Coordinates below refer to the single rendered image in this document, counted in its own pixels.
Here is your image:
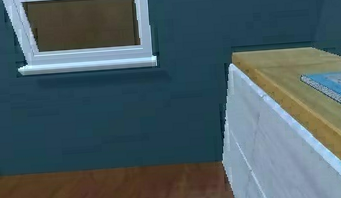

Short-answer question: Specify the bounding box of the blue book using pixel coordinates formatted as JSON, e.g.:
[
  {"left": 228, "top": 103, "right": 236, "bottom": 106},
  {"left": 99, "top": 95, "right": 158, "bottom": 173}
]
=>
[{"left": 300, "top": 71, "right": 341, "bottom": 112}]

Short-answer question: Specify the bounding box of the white framed window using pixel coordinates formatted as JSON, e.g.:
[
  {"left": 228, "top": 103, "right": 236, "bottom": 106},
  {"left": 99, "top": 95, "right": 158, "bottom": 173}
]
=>
[{"left": 1, "top": 0, "right": 159, "bottom": 78}]

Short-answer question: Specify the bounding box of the white wood-topped chest of drawers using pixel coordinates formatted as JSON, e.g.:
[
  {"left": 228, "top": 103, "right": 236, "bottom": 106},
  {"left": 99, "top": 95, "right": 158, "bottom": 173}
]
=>
[{"left": 214, "top": 44, "right": 341, "bottom": 198}]

